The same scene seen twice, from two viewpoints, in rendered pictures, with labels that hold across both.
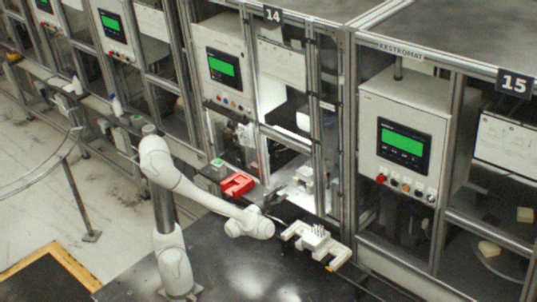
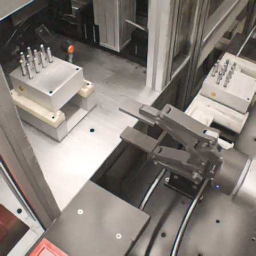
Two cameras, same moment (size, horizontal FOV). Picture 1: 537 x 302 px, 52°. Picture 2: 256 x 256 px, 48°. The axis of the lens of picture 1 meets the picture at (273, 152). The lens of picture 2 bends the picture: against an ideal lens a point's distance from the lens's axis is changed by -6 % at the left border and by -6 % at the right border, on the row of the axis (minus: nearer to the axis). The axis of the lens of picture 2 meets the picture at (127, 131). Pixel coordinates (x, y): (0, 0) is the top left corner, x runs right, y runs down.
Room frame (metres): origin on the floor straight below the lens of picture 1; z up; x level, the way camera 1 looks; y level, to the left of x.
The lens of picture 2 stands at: (2.46, 0.31, 1.42)
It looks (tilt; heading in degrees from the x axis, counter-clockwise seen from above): 51 degrees down; 256
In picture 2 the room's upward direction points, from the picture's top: straight up
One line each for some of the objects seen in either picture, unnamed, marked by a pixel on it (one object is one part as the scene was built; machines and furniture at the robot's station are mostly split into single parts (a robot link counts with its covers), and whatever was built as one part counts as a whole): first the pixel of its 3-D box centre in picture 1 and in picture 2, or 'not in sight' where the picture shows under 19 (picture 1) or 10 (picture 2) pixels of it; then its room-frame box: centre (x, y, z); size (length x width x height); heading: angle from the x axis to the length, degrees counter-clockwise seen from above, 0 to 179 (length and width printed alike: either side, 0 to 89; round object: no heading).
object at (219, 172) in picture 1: (220, 168); not in sight; (2.67, 0.33, 0.97); 0.08 x 0.08 x 0.12; 43
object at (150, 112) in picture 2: not in sight; (154, 110); (2.34, 0.00, 1.06); 0.05 x 0.01 x 0.03; 133
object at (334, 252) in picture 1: (316, 247); (224, 105); (2.07, -0.17, 0.84); 0.36 x 0.14 x 0.10; 43
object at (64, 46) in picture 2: not in sight; (68, 62); (2.46, -0.29, 0.96); 0.03 x 0.03 x 0.12; 43
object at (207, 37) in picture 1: (238, 64); not in sight; (2.77, 0.15, 1.60); 0.42 x 0.29 x 0.46; 43
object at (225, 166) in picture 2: (263, 206); (215, 164); (2.26, 0.09, 1.00); 0.09 x 0.07 x 0.08; 133
